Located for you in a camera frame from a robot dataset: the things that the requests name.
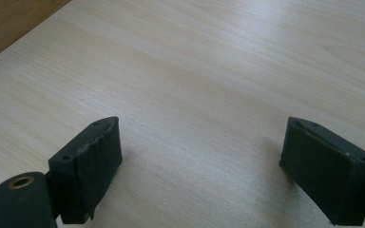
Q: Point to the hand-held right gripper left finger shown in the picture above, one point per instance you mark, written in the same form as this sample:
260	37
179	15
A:
88	164

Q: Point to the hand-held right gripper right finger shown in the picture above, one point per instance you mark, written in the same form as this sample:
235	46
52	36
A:
323	171

